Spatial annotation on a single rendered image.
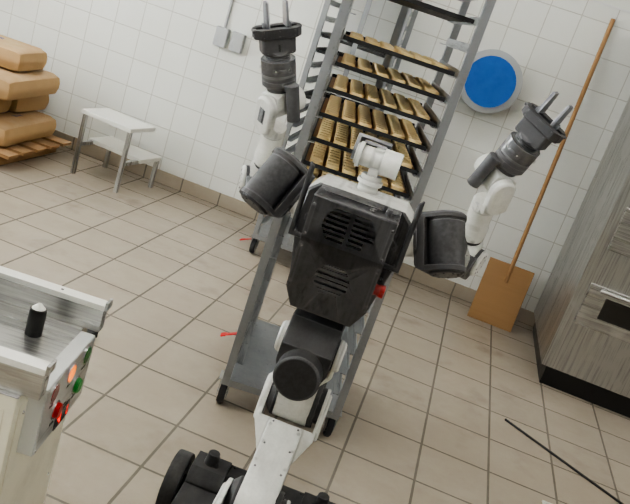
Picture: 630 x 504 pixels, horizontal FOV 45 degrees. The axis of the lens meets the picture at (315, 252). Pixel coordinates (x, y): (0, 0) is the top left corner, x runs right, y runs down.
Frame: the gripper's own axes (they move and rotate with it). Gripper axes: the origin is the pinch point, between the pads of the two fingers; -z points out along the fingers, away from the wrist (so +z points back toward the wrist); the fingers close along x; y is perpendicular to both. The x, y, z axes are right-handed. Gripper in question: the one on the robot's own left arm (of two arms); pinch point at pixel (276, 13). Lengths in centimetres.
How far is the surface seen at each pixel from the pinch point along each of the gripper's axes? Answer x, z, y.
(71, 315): -58, 41, 49
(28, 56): -79, 106, -336
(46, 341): -63, 40, 58
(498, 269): 187, 230, -176
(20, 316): -68, 40, 49
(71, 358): -59, 41, 63
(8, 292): -69, 37, 44
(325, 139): 31, 62, -56
